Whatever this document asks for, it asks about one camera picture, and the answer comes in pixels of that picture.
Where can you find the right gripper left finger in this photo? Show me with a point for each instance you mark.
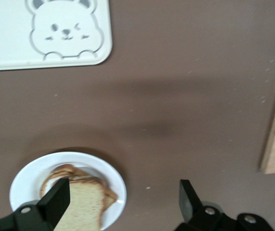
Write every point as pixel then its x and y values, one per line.
pixel 55 202

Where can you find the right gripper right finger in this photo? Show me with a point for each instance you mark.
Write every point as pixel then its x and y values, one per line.
pixel 190 207

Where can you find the light wholegrain bread slice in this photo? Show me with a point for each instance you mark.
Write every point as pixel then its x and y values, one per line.
pixel 87 204

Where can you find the brown crusted bread slice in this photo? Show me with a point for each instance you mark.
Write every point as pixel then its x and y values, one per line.
pixel 63 171

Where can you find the white round plate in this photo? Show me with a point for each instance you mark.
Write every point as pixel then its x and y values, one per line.
pixel 22 187

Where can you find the cream bear print tray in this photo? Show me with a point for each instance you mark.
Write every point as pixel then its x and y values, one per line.
pixel 7 36

